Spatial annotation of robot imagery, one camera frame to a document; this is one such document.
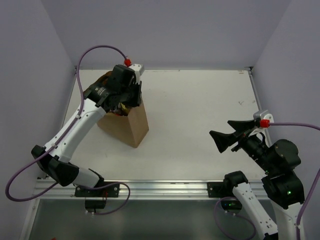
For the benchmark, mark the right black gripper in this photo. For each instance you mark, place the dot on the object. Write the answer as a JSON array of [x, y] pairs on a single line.
[[223, 140]]

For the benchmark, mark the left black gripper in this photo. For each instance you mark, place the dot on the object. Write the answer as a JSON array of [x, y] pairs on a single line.
[[136, 93]]

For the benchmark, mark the brown paper bag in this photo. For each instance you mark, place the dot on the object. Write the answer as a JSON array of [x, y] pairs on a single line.
[[130, 129]]

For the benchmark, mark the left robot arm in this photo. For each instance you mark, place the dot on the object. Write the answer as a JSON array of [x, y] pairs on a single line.
[[55, 156]]

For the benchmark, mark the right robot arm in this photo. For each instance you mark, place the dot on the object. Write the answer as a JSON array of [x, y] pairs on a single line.
[[281, 184]]

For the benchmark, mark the yellow chip bag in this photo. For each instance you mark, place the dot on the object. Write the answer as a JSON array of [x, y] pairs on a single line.
[[122, 110]]

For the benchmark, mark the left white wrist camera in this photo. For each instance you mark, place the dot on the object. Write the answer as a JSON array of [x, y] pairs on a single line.
[[138, 69]]

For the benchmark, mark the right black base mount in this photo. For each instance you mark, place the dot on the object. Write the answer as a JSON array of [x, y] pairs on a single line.
[[216, 189]]

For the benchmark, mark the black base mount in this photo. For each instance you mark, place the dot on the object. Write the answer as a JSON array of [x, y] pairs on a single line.
[[105, 189], [216, 189]]

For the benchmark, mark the aluminium front rail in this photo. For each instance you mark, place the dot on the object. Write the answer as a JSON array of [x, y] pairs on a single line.
[[145, 190]]

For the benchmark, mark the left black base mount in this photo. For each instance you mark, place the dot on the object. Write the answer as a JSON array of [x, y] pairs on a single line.
[[105, 189]]

